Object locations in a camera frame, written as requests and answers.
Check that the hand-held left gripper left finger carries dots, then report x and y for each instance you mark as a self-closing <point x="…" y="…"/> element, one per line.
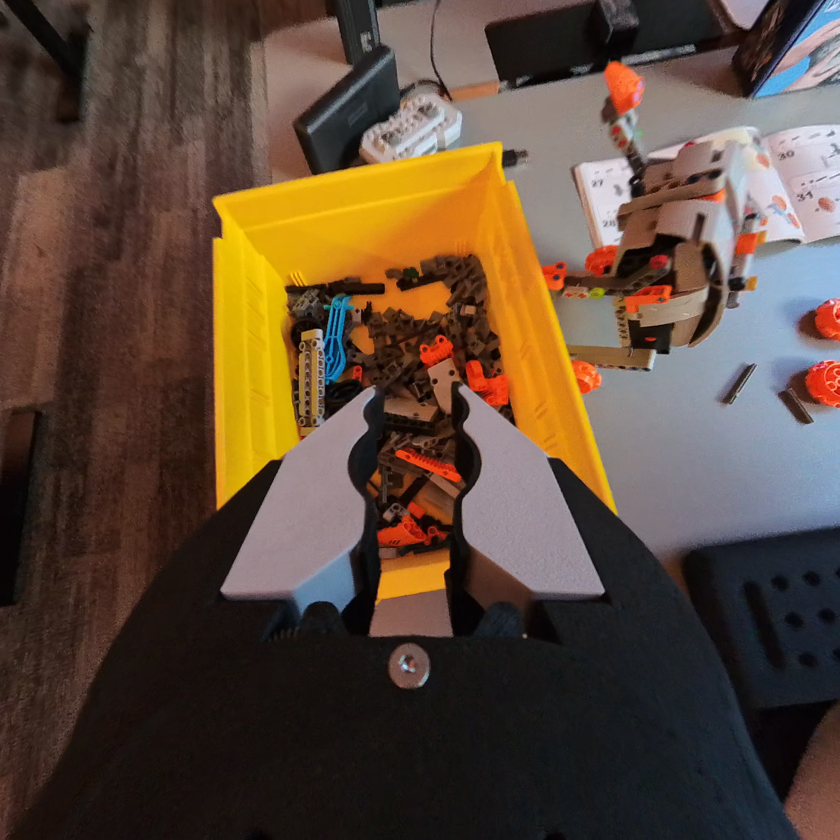
<point x="302" y="525"/>

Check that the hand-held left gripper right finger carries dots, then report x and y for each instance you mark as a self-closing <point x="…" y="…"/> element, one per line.
<point x="522" y="525"/>

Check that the pile of dark building parts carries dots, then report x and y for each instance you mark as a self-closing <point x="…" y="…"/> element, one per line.
<point x="453" y="308"/>

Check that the dark grey axle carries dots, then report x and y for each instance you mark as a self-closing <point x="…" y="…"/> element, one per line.
<point x="796" y="405"/>
<point x="739" y="384"/>

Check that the yellow plastic parts bin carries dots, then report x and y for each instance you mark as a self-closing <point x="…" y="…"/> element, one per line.
<point x="367" y="216"/>

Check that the orange toothed wheel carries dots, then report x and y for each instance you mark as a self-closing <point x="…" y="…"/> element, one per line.
<point x="830" y="319"/>
<point x="825" y="384"/>

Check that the light grey perforated beam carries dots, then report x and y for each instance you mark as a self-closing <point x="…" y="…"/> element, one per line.
<point x="312" y="380"/>

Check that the orange connector block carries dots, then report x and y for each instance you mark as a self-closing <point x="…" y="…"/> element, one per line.
<point x="489" y="380"/>

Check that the blue brick separator tool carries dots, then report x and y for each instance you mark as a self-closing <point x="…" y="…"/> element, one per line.
<point x="336" y="341"/>

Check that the orange round connector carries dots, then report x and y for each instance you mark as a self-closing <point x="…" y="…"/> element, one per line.
<point x="435" y="351"/>

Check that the black perforated chair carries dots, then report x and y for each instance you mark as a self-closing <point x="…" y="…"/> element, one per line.
<point x="774" y="610"/>

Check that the grey orange toy robot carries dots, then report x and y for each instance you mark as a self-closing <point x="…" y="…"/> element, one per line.
<point x="682" y="229"/>

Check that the grey control hub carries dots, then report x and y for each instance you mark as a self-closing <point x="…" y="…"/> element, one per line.
<point x="410" y="131"/>

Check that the black box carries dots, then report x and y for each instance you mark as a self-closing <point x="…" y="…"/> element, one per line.
<point x="348" y="111"/>

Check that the open instruction booklet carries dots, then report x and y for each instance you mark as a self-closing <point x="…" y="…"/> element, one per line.
<point x="800" y="190"/>

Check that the black flat case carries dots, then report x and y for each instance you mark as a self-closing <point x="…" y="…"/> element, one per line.
<point x="544" y="39"/>

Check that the black upright device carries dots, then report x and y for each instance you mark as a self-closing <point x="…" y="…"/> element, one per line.
<point x="354" y="29"/>

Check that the blue robot kit box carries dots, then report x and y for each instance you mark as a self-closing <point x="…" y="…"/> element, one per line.
<point x="800" y="59"/>

